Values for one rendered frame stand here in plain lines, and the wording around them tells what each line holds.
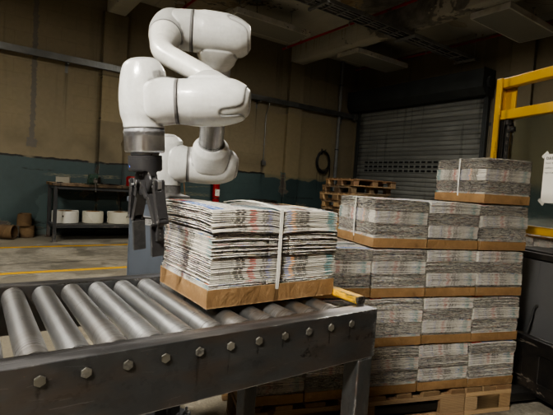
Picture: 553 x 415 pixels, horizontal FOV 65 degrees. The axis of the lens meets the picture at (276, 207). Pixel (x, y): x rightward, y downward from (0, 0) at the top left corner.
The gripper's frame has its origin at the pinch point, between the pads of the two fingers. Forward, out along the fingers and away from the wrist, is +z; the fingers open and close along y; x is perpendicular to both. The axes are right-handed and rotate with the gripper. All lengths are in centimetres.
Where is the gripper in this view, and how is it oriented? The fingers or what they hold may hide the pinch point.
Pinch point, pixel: (147, 241)
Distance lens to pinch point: 106.0
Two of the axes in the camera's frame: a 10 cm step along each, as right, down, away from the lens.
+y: -6.7, -0.9, 7.4
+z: 0.0, 9.9, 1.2
